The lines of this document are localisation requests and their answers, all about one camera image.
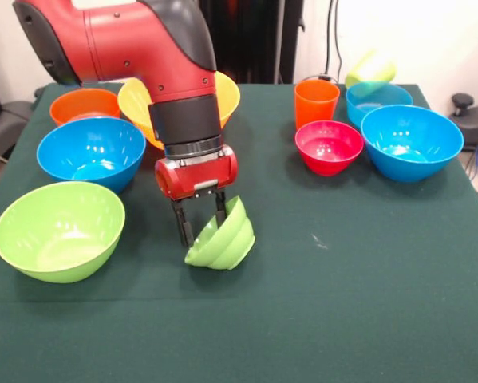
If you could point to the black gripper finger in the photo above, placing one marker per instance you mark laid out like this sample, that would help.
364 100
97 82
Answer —
184 231
221 209

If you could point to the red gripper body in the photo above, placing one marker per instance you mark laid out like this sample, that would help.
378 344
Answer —
198 171

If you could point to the small green bowl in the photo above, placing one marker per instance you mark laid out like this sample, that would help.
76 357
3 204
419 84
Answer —
230 243

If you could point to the large yellow bowl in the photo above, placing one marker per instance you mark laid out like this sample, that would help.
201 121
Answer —
137 103

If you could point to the small ribbed blue bowl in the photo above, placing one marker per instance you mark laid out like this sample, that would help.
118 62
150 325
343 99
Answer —
382 97

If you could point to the green cup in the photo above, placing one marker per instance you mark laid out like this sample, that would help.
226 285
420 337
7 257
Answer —
370 69

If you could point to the large blue bowl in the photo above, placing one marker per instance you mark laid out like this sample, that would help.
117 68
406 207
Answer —
63 147
410 135

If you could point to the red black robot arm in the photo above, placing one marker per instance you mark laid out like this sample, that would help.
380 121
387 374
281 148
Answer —
123 40

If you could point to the dark green table cloth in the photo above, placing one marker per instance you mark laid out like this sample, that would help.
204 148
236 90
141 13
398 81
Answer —
302 259

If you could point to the small pink bowl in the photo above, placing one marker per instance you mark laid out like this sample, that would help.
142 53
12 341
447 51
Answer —
328 147

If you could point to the large green bowl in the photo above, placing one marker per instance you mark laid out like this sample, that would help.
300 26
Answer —
59 227

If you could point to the orange cup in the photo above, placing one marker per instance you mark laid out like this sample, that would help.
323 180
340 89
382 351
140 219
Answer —
316 107

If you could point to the orange bowl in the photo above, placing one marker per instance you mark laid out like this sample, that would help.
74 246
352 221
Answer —
79 101

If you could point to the grey base leg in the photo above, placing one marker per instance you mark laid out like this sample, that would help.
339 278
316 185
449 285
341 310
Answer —
7 119

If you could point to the black chair base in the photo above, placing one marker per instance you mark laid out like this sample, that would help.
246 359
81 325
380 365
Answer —
474 123

